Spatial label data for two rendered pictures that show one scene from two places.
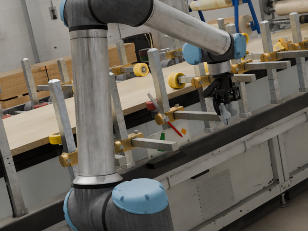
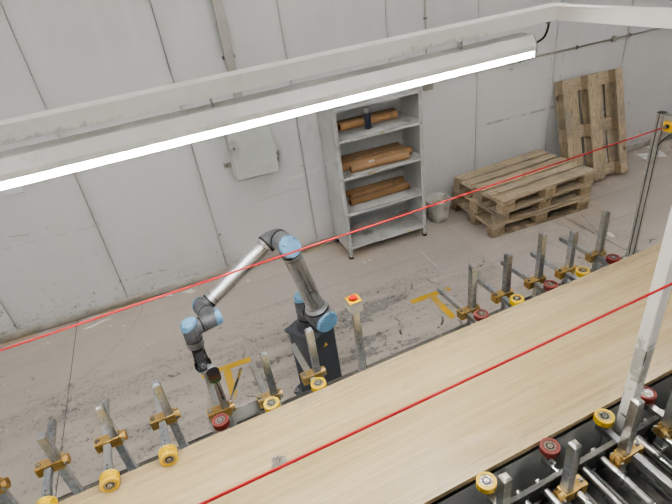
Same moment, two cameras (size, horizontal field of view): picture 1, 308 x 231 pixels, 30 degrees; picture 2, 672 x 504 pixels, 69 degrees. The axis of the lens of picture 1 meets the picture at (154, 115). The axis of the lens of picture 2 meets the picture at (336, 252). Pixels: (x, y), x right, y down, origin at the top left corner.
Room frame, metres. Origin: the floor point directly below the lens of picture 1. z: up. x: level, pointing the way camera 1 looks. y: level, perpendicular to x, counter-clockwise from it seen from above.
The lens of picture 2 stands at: (3.93, 1.12, 2.74)
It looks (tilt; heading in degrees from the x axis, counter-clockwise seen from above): 31 degrees down; 198
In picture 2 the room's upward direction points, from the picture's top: 8 degrees counter-clockwise
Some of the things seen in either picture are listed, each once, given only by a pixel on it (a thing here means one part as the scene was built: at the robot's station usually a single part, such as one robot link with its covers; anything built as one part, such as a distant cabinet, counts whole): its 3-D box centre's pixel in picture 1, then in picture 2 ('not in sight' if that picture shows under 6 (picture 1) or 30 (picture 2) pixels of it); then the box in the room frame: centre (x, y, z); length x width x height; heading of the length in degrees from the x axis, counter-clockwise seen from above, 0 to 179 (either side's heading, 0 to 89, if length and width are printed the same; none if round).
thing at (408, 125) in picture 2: not in sight; (374, 172); (-0.63, 0.17, 0.78); 0.90 x 0.45 x 1.55; 125
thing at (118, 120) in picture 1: (120, 129); (272, 386); (2.32, 0.15, 0.87); 0.03 x 0.03 x 0.48; 38
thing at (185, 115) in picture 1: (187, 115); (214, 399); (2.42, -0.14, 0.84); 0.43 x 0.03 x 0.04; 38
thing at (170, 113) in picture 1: (169, 115); (221, 411); (2.48, -0.07, 0.85); 0.13 x 0.06 x 0.05; 128
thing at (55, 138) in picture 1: (61, 145); (319, 389); (2.29, 0.40, 0.85); 0.08 x 0.08 x 0.11
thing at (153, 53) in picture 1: (162, 102); (222, 400); (2.47, -0.05, 0.91); 0.03 x 0.03 x 0.48; 38
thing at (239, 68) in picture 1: (240, 67); (111, 440); (2.79, -0.46, 0.95); 0.13 x 0.06 x 0.05; 128
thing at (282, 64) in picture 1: (247, 65); (106, 437); (2.78, -0.49, 0.95); 0.50 x 0.04 x 0.04; 38
